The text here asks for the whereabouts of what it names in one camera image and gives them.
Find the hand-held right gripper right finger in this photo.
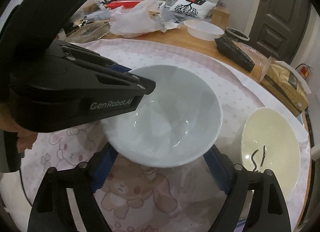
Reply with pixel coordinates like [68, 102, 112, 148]
[202, 147, 292, 232]

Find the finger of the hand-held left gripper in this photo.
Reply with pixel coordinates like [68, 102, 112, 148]
[65, 58, 156, 98]
[56, 41, 131, 73]

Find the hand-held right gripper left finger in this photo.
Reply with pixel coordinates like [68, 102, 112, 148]
[27, 144, 119, 232]

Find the white ceramic bowl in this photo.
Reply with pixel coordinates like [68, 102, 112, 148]
[101, 65, 223, 168]

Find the person's left hand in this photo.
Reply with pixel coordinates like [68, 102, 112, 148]
[0, 115, 38, 151]

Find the glass tray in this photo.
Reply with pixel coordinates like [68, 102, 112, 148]
[65, 20, 110, 43]

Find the wine glass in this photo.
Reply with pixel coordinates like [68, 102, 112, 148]
[72, 12, 87, 28]

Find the white plastic bag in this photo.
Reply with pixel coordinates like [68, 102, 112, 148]
[109, 0, 167, 38]

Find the pink bear printed blanket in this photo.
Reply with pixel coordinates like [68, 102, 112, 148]
[0, 39, 313, 232]

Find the red plastic lid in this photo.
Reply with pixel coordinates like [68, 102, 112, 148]
[105, 0, 143, 9]

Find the cream bowl with dark streak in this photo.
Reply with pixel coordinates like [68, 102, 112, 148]
[240, 107, 302, 196]

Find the white plastic bowl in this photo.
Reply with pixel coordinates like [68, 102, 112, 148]
[184, 20, 225, 41]

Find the black packet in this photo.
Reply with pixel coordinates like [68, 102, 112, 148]
[215, 34, 255, 73]

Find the wooden box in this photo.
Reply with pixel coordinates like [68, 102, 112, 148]
[211, 5, 230, 26]

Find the round waste basket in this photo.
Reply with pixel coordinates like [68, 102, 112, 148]
[226, 28, 250, 41]

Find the golden packet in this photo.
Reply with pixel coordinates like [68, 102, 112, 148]
[260, 57, 309, 117]

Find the clear plastic container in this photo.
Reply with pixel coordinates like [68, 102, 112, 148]
[237, 42, 272, 66]

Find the red fire extinguisher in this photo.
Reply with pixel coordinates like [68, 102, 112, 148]
[295, 64, 313, 80]

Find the dark panelled door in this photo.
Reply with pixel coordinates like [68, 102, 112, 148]
[246, 0, 312, 65]

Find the black cable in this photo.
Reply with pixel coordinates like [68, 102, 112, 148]
[17, 169, 34, 206]

